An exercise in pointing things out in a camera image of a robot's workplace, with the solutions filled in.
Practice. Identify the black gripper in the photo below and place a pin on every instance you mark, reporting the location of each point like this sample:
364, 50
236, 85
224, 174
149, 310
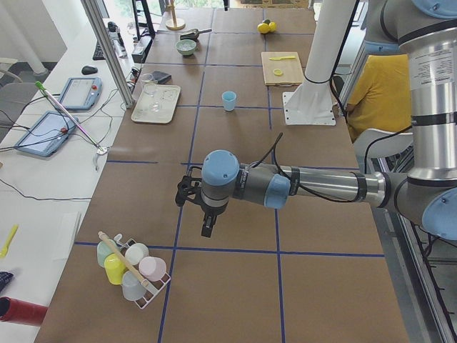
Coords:
211, 210

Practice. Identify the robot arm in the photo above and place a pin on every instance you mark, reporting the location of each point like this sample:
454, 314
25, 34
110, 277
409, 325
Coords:
426, 32
381, 38

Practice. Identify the pale pink cup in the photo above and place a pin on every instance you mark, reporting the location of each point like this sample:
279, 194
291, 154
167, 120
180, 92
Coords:
153, 268

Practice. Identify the pale mint cup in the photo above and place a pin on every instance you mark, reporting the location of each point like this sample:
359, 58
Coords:
136, 252

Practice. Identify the grey cup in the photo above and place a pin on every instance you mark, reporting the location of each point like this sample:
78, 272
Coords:
131, 287

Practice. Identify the yellow cup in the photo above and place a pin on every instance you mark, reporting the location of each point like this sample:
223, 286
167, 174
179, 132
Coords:
114, 269

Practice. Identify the sage green cup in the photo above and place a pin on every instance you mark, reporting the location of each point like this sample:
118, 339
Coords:
102, 251

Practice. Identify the light blue cup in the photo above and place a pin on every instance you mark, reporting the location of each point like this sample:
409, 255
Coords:
229, 99

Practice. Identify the cream bear tray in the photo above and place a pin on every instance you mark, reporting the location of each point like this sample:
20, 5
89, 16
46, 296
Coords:
167, 96

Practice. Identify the clear wine glass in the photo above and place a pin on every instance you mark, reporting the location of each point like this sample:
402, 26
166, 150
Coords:
150, 89

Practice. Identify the grey folded cloth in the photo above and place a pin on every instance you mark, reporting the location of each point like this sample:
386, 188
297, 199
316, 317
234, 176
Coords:
159, 77

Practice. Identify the bamboo cutting board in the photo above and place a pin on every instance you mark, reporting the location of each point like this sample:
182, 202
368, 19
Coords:
292, 69

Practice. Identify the yellow plastic knife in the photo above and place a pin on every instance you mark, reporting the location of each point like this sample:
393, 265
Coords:
281, 58

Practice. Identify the green bowl of ice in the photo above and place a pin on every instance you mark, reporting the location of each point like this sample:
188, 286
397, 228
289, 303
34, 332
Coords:
186, 47

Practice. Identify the blue teach pendant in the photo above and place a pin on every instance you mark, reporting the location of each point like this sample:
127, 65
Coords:
80, 93
47, 135

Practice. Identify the metal ice scoop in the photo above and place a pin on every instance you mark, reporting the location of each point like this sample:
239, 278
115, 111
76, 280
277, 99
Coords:
193, 34

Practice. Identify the black computer mouse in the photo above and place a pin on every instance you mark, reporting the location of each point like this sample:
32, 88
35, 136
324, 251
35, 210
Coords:
89, 70

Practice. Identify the black keyboard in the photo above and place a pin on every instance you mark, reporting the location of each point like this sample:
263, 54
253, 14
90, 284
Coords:
98, 53

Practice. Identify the whole lemons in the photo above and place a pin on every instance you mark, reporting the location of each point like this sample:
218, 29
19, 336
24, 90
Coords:
266, 26

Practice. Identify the person in yellow shirt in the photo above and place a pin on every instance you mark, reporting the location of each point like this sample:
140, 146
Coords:
381, 99

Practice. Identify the clear water bottle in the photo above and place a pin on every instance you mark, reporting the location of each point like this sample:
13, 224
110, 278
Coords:
116, 40

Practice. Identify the wooden mug tree stand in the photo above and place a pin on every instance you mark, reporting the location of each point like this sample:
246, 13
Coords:
174, 23

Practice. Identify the red cylinder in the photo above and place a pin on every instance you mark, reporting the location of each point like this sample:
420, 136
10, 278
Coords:
21, 312

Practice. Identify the white wire cup rack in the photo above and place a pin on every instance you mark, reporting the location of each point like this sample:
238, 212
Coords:
154, 288

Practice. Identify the wooden rack handle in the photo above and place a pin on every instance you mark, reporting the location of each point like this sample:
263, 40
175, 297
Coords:
104, 237

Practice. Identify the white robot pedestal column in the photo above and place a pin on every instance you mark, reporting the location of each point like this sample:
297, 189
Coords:
311, 103

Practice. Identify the aluminium frame post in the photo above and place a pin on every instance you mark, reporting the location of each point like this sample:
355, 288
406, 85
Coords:
94, 16

